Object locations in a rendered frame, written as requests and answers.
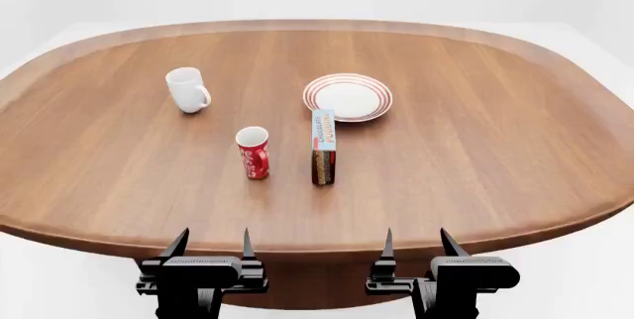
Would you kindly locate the chocolate pudding box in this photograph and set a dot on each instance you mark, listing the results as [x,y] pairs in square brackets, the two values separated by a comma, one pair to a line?
[324,148]

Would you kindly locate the red patterned mug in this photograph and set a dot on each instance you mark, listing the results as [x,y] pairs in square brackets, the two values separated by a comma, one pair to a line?
[253,159]

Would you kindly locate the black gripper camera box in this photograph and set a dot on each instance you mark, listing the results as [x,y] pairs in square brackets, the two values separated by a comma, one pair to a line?
[475,272]
[200,270]

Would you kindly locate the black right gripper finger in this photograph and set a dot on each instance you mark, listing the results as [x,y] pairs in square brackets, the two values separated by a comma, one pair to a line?
[453,246]
[386,261]

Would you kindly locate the black right gripper camera box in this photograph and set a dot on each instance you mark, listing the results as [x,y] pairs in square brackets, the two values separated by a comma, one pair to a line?
[475,272]

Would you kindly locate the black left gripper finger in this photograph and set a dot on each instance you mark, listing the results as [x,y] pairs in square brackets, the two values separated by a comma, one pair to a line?
[173,250]
[249,259]

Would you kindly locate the black left gripper camera box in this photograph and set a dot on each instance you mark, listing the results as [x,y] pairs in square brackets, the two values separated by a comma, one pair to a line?
[200,270]

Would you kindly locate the white plate with red rings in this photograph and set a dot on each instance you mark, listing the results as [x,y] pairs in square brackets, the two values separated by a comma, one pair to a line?
[347,98]

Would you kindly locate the white ceramic mug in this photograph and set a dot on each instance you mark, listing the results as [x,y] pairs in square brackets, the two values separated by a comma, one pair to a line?
[185,90]

